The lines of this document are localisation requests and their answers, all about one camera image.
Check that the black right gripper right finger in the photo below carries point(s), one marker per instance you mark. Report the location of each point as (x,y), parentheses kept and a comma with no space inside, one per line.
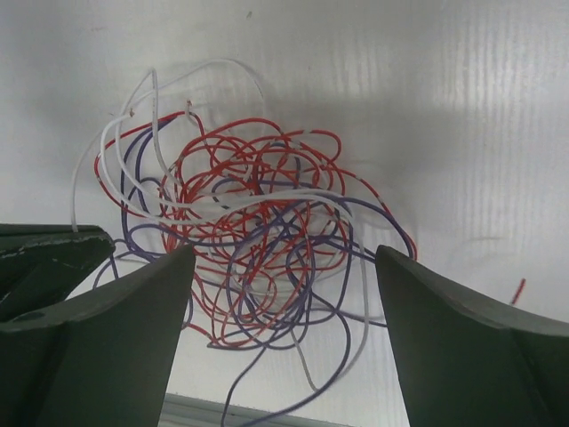
(465,359)

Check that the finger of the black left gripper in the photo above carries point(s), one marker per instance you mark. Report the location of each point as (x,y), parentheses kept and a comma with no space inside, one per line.
(41,264)

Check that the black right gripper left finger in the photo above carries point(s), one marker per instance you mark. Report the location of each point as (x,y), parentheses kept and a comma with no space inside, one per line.
(102,358)

